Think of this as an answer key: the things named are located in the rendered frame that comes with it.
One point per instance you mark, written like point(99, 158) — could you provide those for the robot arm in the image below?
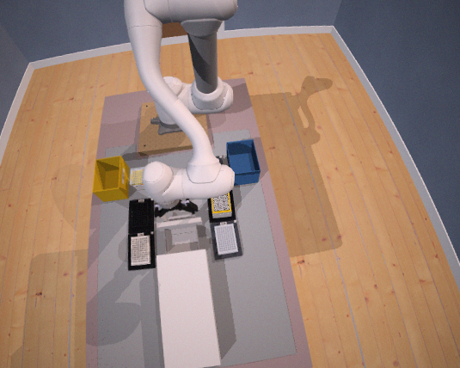
point(204, 177)

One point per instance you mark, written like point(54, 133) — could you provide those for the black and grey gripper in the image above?
point(187, 202)

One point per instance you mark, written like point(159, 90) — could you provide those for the blue open-top bin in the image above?
point(243, 160)

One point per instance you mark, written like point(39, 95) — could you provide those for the grey flat work mat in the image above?
point(251, 313)

